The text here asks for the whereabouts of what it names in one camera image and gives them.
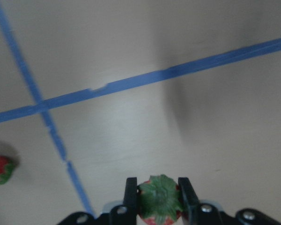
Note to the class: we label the red strawberry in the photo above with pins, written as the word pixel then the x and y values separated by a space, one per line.
pixel 6 169
pixel 159 201

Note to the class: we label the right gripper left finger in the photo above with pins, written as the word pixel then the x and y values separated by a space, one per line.
pixel 126 213

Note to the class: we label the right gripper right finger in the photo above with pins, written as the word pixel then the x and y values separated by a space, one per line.
pixel 195 212

